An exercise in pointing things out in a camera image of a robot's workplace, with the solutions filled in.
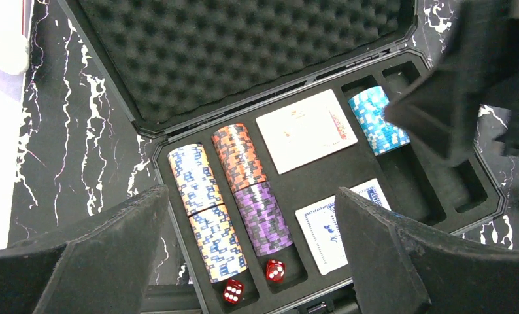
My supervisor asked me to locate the red die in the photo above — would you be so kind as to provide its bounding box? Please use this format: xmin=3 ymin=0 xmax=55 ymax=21
xmin=222 ymin=279 xmax=244 ymax=304
xmin=265 ymin=259 xmax=286 ymax=282

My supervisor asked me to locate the orange-purple chip stack in case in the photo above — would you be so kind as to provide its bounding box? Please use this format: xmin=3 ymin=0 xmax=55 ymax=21
xmin=212 ymin=123 xmax=293 ymax=256

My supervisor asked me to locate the white pvc frame pipe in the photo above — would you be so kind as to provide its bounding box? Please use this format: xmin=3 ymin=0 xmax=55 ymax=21
xmin=0 ymin=1 xmax=31 ymax=75

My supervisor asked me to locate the blue playing card deck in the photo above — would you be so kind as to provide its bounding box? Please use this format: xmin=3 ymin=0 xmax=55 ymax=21
xmin=294 ymin=178 xmax=392 ymax=277

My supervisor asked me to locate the red playing card deck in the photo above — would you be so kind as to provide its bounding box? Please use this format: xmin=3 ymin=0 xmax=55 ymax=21
xmin=256 ymin=89 xmax=358 ymax=174

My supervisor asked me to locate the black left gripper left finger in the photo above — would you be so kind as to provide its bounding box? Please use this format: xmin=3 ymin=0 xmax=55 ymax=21
xmin=0 ymin=185 xmax=169 ymax=313

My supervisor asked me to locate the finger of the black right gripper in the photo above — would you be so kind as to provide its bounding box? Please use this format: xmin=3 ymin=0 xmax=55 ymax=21
xmin=384 ymin=1 xmax=519 ymax=166

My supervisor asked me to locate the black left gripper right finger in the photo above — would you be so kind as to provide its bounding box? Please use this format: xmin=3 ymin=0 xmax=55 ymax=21
xmin=335 ymin=187 xmax=519 ymax=313

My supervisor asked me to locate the white-blue chip stack in case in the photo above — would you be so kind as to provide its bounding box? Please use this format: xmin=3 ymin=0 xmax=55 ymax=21
xmin=167 ymin=143 xmax=248 ymax=283

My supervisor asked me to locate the black foam-lined poker case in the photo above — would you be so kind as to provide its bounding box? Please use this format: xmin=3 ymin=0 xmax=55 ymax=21
xmin=61 ymin=1 xmax=506 ymax=313

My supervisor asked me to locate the red die left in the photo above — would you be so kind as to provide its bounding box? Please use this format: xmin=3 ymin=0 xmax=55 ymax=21
xmin=222 ymin=279 xmax=244 ymax=304

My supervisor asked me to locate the red die right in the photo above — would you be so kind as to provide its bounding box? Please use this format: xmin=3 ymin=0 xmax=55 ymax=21
xmin=265 ymin=259 xmax=286 ymax=282

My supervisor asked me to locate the blue poker chip stack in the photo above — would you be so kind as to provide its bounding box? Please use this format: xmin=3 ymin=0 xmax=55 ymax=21
xmin=348 ymin=86 xmax=410 ymax=156

